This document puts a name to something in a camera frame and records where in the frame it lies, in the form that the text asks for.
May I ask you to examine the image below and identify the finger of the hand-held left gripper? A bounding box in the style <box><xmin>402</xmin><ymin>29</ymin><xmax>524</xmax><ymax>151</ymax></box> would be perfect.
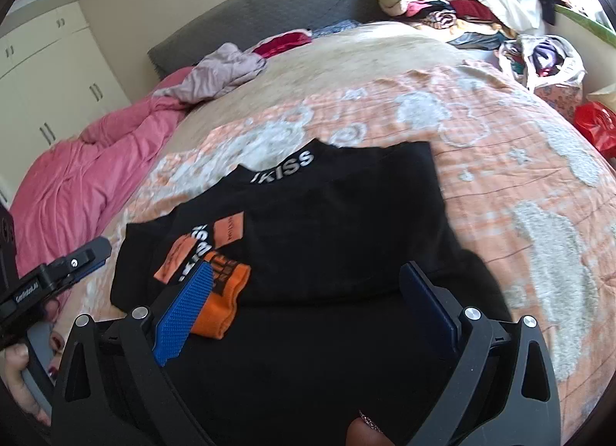
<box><xmin>39</xmin><ymin>237</ymin><xmax>112</xmax><ymax>290</ymax></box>

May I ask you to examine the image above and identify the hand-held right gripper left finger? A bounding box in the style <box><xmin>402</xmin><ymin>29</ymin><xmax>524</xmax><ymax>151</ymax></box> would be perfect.
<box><xmin>50</xmin><ymin>261</ymin><xmax>217</xmax><ymax>446</ymax></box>

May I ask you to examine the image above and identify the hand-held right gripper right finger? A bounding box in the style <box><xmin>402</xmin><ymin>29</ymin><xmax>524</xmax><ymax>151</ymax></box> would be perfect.
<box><xmin>398</xmin><ymin>261</ymin><xmax>561</xmax><ymax>446</ymax></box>

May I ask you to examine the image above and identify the black printed T-shirt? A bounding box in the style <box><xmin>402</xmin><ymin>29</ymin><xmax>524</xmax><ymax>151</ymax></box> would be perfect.
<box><xmin>110</xmin><ymin>138</ymin><xmax>513</xmax><ymax>446</ymax></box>

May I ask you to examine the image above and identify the white plastic bag of clothes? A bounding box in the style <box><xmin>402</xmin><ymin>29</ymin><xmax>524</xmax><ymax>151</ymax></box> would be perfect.
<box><xmin>500</xmin><ymin>35</ymin><xmax>588</xmax><ymax>91</ymax></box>

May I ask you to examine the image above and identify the person's left hand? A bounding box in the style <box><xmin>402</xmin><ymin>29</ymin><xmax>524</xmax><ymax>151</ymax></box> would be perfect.
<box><xmin>0</xmin><ymin>301</ymin><xmax>65</xmax><ymax>428</ymax></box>

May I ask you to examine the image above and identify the person's right hand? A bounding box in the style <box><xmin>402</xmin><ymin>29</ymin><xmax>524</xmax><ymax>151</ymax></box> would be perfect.
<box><xmin>346</xmin><ymin>410</ymin><xmax>392</xmax><ymax>446</ymax></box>

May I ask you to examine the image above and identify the pink duvet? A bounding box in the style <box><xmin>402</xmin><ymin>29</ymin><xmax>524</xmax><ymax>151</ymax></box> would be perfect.
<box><xmin>10</xmin><ymin>66</ymin><xmax>193</xmax><ymax>305</ymax></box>

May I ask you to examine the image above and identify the orange and white fleecy blanket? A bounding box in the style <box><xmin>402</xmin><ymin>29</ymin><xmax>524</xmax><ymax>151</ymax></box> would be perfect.
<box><xmin>62</xmin><ymin>61</ymin><xmax>616</xmax><ymax>408</ymax></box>

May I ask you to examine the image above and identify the cream wardrobe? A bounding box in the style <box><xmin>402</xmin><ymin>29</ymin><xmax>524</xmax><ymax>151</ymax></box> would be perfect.
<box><xmin>0</xmin><ymin>0</ymin><xmax>131</xmax><ymax>206</ymax></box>

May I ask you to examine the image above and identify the mauve crumpled garment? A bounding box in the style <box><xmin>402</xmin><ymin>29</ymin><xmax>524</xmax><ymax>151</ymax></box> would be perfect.
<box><xmin>166</xmin><ymin>42</ymin><xmax>268</xmax><ymax>105</ymax></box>

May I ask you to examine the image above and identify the floral patterned bag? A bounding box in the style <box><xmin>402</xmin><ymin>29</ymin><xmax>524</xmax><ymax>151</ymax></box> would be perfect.
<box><xmin>534</xmin><ymin>83</ymin><xmax>584</xmax><ymax>124</ymax></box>

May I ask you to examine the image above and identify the red plastic bag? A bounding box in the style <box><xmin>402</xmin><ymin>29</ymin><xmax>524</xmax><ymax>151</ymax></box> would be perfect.
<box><xmin>572</xmin><ymin>100</ymin><xmax>616</xmax><ymax>158</ymax></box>

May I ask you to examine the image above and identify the red garment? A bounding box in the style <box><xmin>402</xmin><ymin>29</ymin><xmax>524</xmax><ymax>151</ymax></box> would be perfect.
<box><xmin>253</xmin><ymin>28</ymin><xmax>313</xmax><ymax>58</ymax></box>

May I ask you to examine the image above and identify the blue patterned cloth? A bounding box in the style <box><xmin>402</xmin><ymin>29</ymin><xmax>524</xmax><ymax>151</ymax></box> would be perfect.
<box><xmin>310</xmin><ymin>19</ymin><xmax>362</xmax><ymax>38</ymax></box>

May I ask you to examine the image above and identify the grey quilted headboard cover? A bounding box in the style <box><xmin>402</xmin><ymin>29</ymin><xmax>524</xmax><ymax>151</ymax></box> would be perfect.
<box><xmin>147</xmin><ymin>0</ymin><xmax>386</xmax><ymax>79</ymax></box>

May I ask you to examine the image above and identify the dark hanging garment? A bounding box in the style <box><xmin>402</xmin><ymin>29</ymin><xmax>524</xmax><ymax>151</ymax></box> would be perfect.
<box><xmin>538</xmin><ymin>0</ymin><xmax>569</xmax><ymax>26</ymax></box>

